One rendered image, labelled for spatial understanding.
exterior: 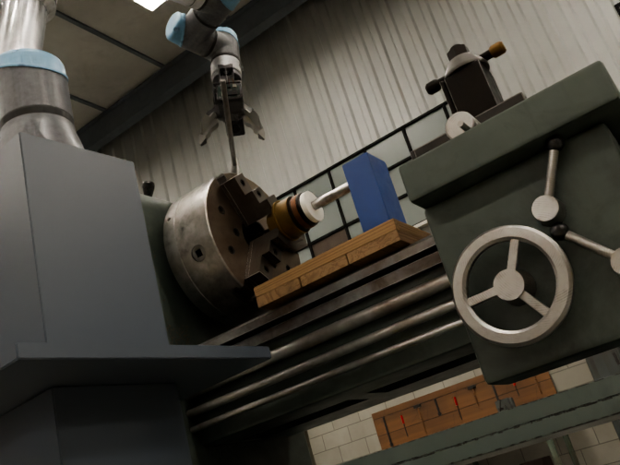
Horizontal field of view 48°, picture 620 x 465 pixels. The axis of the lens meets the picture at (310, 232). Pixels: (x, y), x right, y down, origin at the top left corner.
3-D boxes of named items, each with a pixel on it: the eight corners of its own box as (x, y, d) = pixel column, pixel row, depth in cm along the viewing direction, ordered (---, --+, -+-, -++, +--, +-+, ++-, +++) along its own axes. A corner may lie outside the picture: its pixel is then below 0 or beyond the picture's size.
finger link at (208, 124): (187, 127, 160) (209, 101, 164) (191, 144, 165) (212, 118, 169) (198, 132, 159) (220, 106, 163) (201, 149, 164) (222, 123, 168)
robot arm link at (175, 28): (185, -6, 166) (224, 14, 173) (162, 23, 174) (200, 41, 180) (185, 17, 162) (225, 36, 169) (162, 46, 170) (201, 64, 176)
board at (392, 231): (257, 308, 125) (253, 287, 126) (357, 322, 154) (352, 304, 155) (400, 240, 111) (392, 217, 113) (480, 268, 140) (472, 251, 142)
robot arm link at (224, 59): (212, 77, 178) (244, 75, 179) (213, 90, 176) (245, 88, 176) (208, 55, 172) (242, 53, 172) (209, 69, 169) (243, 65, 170)
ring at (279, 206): (256, 203, 146) (291, 184, 142) (282, 211, 154) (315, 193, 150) (267, 243, 143) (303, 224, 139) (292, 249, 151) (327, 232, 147)
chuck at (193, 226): (175, 292, 135) (172, 167, 152) (277, 337, 157) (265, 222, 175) (208, 275, 131) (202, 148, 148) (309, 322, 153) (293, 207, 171)
